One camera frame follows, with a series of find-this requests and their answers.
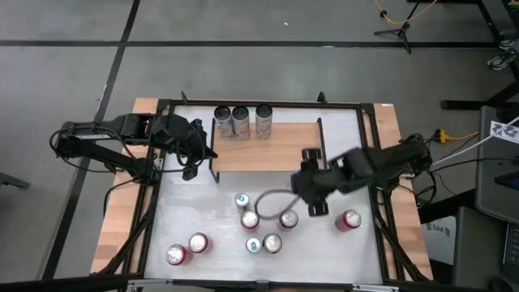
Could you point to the red Coca-Cola can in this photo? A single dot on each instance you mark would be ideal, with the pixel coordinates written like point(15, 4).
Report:
point(250, 221)
point(198, 242)
point(352, 219)
point(288, 219)
point(272, 242)
point(176, 254)

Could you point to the person's shoe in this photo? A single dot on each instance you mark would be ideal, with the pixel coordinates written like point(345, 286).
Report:
point(510, 42)
point(502, 61)

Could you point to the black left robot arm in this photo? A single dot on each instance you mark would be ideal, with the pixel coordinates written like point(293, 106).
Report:
point(101, 131)

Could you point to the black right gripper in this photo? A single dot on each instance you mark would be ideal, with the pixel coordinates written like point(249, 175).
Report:
point(316, 182)

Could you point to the silver aluminium bar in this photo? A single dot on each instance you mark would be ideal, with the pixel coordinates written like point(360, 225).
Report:
point(150, 282)
point(375, 288)

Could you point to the black desk leg frame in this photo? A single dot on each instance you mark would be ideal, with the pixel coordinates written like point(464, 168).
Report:
point(462, 104)

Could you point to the black tripod stand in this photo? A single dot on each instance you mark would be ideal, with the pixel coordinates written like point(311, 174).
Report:
point(401, 29)

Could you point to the grey furniture leg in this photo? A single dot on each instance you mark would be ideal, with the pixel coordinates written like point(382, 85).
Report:
point(12, 180)

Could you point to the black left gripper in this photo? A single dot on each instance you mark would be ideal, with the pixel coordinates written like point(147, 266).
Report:
point(182, 138)

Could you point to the white tall slim can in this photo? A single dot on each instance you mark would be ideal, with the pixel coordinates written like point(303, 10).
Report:
point(223, 115)
point(240, 115)
point(263, 113)

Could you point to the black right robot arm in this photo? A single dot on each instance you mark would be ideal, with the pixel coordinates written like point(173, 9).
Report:
point(385, 162)

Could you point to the wooden shelf black metal frame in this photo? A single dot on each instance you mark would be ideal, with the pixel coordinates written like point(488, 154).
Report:
point(263, 154)

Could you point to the white box SA6 print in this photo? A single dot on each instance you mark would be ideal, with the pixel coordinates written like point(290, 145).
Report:
point(440, 243)

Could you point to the grey desk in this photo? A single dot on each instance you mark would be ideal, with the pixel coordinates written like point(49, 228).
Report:
point(490, 182)

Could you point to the blue silver Red Bull can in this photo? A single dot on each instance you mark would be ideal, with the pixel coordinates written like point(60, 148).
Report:
point(242, 201)
point(253, 244)

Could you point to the white paper tag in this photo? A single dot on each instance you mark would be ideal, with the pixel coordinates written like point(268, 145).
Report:
point(504, 133)

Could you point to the black metal table frame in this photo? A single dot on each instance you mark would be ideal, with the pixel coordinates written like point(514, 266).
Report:
point(194, 103)

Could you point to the grey cabinet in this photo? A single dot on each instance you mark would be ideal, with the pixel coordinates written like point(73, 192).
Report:
point(478, 251)

